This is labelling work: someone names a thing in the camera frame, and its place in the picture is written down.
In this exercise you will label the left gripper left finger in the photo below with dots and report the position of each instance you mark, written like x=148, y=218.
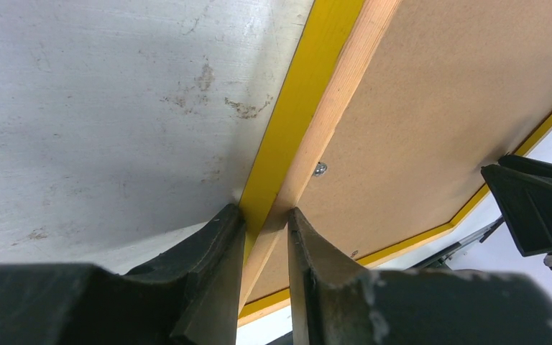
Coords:
x=188, y=294

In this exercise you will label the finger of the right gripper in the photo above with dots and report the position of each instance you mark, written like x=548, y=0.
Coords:
x=522, y=189

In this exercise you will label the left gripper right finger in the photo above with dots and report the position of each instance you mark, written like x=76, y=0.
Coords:
x=335, y=300

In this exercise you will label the brown cardboard backing board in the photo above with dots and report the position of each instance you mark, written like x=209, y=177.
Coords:
x=424, y=94

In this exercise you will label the yellow picture frame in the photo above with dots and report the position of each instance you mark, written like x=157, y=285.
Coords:
x=279, y=168

